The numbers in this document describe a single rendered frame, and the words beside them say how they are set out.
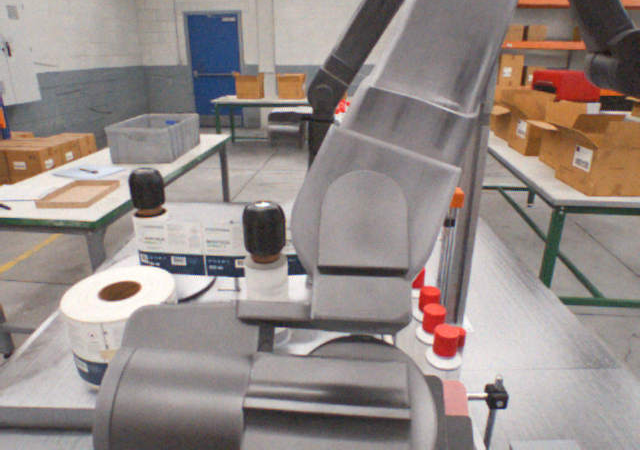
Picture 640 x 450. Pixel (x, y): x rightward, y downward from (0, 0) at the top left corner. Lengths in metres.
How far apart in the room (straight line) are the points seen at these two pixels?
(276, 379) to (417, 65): 0.15
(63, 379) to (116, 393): 0.78
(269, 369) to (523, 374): 0.87
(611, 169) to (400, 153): 2.33
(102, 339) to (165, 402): 0.66
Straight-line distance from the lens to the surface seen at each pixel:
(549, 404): 0.97
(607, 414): 1.00
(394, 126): 0.19
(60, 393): 0.94
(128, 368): 0.19
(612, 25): 0.81
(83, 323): 0.84
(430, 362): 0.65
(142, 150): 2.82
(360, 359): 0.17
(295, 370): 0.17
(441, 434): 0.28
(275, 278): 0.83
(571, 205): 2.39
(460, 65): 0.22
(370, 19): 0.73
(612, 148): 2.45
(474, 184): 0.96
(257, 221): 0.78
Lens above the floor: 1.45
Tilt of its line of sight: 20 degrees down
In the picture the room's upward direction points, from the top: straight up
